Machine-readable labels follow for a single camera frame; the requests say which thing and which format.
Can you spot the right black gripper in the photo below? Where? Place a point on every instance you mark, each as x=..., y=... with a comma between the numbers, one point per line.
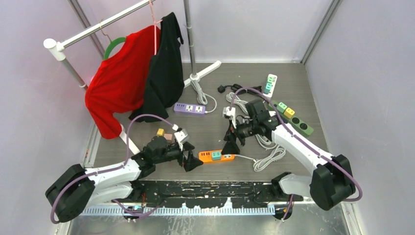
x=231, y=147

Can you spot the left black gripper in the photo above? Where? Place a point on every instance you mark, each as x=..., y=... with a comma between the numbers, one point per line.
x=191, y=161

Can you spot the orange power strip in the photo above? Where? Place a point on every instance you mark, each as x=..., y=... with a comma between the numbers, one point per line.
x=205, y=157

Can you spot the pink plug adapter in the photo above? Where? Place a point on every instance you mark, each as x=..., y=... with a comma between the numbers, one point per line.
x=168, y=137

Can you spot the yellow plug adapter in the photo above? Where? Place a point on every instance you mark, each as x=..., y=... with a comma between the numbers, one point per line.
x=160, y=132

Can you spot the purple power strip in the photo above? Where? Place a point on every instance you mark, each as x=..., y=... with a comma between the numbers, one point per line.
x=189, y=109

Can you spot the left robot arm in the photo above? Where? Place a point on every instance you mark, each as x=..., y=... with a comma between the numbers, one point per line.
x=79, y=188

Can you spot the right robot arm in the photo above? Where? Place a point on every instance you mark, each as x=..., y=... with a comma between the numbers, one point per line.
x=330, y=179

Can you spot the yellow adapter on green strip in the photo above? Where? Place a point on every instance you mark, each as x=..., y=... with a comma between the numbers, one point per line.
x=289, y=113

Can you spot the teal adapters on far strip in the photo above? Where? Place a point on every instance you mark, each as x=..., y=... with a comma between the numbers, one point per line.
x=267, y=88

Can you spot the white power strip far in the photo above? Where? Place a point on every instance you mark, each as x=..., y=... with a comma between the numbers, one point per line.
x=272, y=79

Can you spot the black garment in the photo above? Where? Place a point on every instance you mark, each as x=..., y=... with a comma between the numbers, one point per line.
x=165, y=80

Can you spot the red t-shirt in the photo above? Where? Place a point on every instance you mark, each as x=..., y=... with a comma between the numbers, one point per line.
x=118, y=85

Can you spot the green clothes hanger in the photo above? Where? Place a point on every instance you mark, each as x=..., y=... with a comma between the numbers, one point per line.
x=112, y=45

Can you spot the pink clothes hanger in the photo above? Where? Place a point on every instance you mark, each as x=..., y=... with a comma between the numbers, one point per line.
x=154, y=26

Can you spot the metal clothes rack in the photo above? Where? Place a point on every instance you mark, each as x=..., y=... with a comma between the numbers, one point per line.
x=57, y=48

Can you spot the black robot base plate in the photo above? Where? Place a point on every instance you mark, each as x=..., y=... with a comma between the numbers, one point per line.
x=205, y=194

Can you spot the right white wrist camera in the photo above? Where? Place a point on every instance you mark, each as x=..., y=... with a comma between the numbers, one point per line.
x=229, y=113

